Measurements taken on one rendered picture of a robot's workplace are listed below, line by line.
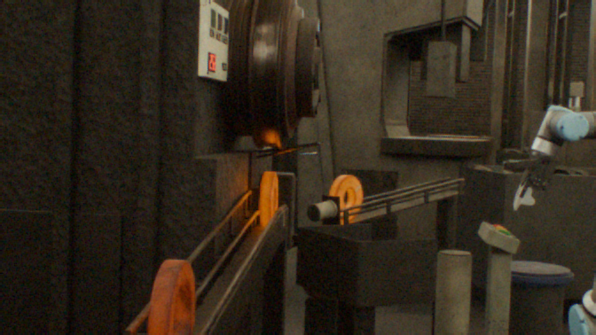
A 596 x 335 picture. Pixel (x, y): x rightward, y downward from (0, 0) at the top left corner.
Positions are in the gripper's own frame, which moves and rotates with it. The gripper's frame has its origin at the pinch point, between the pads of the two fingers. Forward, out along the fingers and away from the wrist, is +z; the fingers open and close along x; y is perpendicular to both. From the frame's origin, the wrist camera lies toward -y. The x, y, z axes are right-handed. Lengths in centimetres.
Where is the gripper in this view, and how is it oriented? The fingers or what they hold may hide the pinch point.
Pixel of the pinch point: (514, 206)
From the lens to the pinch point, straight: 310.2
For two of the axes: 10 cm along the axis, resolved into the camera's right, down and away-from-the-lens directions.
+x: 0.8, -0.6, 9.9
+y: 9.2, 3.8, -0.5
